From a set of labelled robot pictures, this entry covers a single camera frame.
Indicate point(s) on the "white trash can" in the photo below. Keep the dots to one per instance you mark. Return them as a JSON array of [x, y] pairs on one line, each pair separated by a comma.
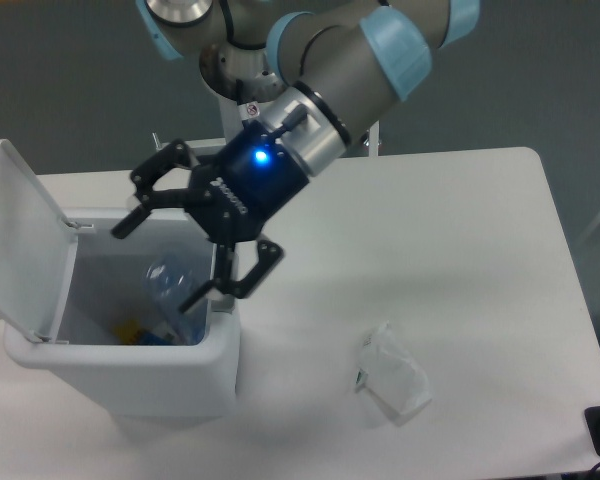
[[106, 290]]

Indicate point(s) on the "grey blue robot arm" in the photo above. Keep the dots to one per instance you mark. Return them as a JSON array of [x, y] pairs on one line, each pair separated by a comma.
[[405, 33]]

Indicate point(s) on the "white trash can lid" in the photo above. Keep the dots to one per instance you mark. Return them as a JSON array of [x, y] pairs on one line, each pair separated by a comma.
[[38, 250]]

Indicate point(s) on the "clear plastic water bottle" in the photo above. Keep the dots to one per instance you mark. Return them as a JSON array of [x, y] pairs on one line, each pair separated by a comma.
[[170, 279]]

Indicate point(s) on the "yellow trash item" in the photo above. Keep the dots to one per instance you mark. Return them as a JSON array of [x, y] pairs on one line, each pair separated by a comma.
[[128, 332]]

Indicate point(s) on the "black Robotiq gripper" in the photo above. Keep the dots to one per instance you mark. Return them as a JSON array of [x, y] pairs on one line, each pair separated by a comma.
[[249, 180]]

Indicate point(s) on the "white plastic bag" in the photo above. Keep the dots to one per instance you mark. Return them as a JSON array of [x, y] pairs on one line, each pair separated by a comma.
[[390, 385]]

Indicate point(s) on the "blue trash item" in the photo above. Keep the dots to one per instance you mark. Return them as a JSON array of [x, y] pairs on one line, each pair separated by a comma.
[[146, 338]]

